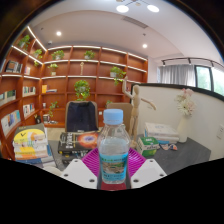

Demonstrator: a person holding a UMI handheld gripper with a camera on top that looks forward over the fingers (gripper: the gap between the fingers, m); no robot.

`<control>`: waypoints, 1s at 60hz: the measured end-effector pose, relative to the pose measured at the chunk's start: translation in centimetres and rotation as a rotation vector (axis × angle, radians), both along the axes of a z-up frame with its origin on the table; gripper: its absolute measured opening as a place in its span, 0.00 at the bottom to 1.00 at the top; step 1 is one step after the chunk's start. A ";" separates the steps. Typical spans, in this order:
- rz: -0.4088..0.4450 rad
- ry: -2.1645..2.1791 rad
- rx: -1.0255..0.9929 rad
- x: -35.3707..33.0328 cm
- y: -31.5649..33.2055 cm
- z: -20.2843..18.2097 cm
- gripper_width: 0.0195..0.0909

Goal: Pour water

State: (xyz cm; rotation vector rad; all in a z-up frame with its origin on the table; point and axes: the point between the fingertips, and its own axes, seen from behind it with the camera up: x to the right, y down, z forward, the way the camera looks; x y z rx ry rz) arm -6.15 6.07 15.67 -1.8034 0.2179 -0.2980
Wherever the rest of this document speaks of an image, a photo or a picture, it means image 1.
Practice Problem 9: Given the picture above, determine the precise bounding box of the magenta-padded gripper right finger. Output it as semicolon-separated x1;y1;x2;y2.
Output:
128;147;168;190

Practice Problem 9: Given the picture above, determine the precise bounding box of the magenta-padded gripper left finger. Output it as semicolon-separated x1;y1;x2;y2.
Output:
60;148;101;190

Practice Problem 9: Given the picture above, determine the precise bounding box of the clear blue-capped water bottle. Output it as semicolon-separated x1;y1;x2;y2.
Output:
96;108;132;185

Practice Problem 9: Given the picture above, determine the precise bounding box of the green and white box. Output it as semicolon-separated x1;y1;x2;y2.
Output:
136;135;160;158

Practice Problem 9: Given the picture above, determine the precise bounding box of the stack of dark books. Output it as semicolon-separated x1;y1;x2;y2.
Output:
57;130;101;164

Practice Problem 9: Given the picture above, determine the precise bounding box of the stack of white packs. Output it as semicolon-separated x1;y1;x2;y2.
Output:
143;121;181;145

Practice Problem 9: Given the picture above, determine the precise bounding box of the stack of colourful books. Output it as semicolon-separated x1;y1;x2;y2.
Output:
12;123;56;166

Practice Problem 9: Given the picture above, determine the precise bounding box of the dark office chair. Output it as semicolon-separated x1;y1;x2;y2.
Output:
64;100;100;133

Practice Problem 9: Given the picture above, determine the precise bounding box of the white vase with flowers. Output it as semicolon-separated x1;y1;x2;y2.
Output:
174;87;198;144

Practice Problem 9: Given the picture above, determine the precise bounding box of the tan chair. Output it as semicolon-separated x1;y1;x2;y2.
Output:
106;101;134;134

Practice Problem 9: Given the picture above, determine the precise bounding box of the wooden artist mannequin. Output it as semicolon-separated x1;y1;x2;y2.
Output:
121;75;158;148

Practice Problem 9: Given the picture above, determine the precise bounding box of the grey window curtain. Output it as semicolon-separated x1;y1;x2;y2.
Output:
157;63;198;88

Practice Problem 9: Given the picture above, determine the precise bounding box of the black-framed window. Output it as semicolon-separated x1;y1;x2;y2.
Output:
194;64;224;98

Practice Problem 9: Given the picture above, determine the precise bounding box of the multi-bulb ceiling lamp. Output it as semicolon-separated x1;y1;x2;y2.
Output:
114;0;161;14

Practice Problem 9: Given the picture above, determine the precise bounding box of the wooden wall shelf unit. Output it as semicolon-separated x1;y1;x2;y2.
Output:
0;25;149;161

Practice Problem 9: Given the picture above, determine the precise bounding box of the black track light rail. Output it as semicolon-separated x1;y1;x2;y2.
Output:
161;57;224;68

